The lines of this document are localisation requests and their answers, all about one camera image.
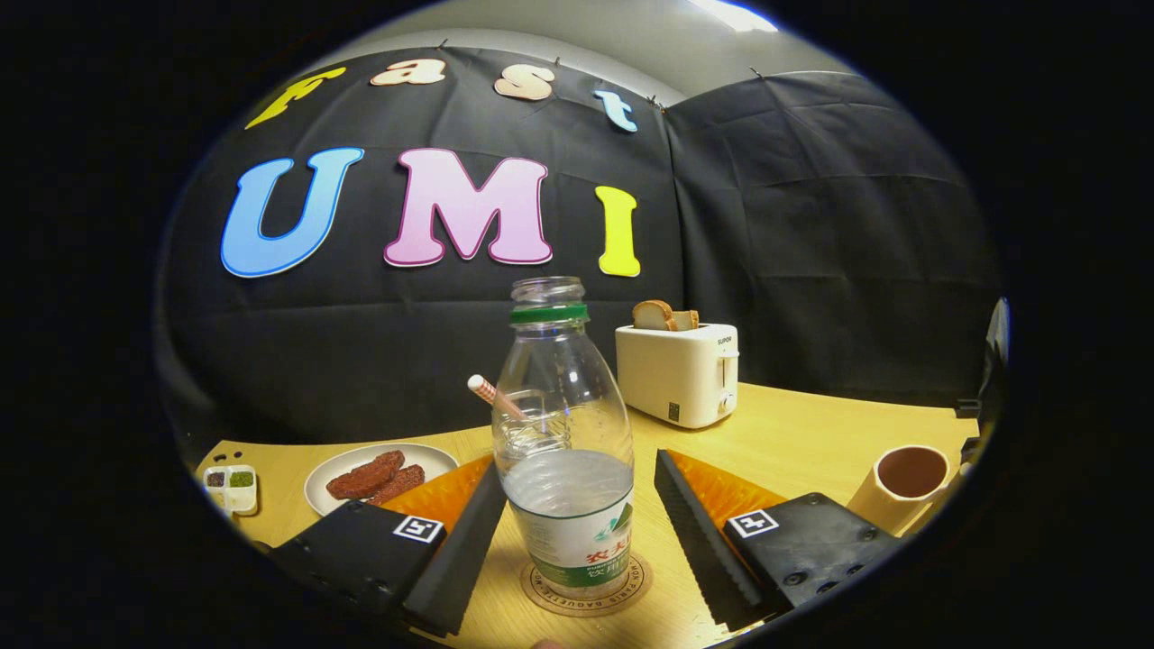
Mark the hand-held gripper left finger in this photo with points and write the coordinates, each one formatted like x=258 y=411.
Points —
x=460 y=559

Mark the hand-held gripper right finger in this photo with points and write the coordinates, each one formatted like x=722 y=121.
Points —
x=699 y=541

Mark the round wooden coaster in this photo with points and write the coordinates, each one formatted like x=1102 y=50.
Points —
x=539 y=590

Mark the clear plastic juice bottle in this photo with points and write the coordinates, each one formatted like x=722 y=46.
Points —
x=563 y=505

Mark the red sausage piece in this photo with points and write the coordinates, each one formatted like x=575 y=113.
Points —
x=365 y=475
x=401 y=482

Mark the white round plate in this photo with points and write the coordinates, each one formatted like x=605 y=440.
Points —
x=433 y=458

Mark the wooden table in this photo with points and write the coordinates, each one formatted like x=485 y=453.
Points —
x=793 y=442

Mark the glass jar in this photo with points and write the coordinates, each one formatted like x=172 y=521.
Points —
x=527 y=434

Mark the white toaster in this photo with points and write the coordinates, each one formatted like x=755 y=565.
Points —
x=672 y=374

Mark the striped paper straw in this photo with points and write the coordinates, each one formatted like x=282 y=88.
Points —
x=487 y=390

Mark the black backdrop cloth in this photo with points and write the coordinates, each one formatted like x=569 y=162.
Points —
x=379 y=361

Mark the bread slice in toaster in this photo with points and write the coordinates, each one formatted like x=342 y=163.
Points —
x=654 y=315

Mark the white divided condiment tray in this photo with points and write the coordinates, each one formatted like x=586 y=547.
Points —
x=232 y=489

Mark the black table clamp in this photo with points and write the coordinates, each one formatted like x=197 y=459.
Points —
x=968 y=407

